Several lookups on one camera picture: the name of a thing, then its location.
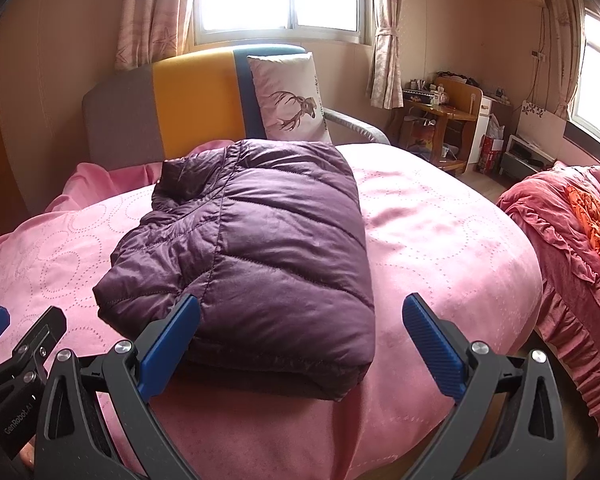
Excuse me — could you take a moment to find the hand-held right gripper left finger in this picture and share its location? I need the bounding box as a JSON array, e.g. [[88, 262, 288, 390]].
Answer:
[[32, 294, 202, 480]]

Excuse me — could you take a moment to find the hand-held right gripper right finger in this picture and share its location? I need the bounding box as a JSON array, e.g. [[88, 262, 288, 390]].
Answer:
[[401, 292, 568, 480]]

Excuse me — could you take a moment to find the purple puffer jacket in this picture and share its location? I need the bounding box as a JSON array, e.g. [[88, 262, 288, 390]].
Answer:
[[92, 139, 376, 402]]

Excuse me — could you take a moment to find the pink dotted bedsheet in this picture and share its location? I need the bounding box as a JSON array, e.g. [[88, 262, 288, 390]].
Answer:
[[0, 140, 545, 480]]

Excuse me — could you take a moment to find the red ruffled bedspread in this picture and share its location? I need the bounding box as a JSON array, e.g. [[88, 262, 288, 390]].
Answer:
[[495, 162, 600, 436]]

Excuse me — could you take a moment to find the red paper bag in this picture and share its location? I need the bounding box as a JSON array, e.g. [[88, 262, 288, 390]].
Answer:
[[477, 135, 506, 175]]

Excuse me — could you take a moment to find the white low cabinet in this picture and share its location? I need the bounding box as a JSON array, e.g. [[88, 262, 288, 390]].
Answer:
[[500, 134, 556, 181]]

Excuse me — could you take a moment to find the grey padded armrest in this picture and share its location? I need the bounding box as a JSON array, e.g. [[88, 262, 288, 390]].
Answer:
[[325, 107, 392, 145]]

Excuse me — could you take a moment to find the wooden desk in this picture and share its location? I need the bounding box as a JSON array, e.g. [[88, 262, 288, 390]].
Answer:
[[392, 76, 485, 176]]

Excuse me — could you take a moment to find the small white fridge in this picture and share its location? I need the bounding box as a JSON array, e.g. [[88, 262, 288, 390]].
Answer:
[[467, 94, 496, 166]]

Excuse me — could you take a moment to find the grey yellow blue headboard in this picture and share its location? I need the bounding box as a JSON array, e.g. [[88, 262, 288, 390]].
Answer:
[[81, 44, 308, 173]]

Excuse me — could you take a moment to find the white floral panel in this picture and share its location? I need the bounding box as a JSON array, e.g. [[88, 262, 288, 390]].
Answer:
[[517, 100, 563, 148]]

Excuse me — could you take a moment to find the white deer print pillow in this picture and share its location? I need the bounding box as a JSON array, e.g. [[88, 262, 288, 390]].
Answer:
[[246, 51, 333, 145]]

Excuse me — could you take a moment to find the side window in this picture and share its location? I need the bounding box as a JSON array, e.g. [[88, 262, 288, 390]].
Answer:
[[570, 7, 600, 141]]

